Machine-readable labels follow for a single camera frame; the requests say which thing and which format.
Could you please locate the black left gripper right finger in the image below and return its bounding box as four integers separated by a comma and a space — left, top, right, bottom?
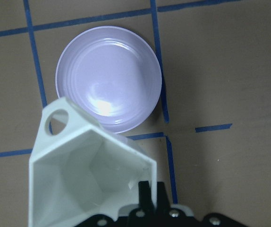
157, 182, 170, 210

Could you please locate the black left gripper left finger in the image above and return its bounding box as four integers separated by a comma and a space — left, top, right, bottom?
138, 181, 154, 210

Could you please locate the white faceted cup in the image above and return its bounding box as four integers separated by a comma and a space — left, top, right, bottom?
28, 97, 157, 227

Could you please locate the lavender plate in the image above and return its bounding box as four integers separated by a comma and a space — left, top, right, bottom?
55, 26, 162, 133

